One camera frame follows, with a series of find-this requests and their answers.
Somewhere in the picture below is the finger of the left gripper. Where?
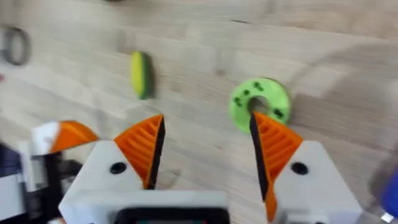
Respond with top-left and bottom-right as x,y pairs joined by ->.
30,120 -> 100,156

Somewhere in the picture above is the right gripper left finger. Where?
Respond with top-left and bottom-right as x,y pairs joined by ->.
73,114 -> 166,192

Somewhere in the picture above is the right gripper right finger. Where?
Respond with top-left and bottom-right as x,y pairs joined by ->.
249,111 -> 364,224

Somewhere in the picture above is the yellow-green toy vegetable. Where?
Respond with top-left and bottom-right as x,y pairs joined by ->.
129,51 -> 155,100

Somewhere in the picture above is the blue electric screwdriver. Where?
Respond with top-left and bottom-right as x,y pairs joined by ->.
368,155 -> 398,224

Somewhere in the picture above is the green disc with holes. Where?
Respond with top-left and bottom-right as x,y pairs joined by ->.
229,77 -> 292,135

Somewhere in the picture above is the grey tape ring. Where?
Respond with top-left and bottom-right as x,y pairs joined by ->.
0,26 -> 32,67

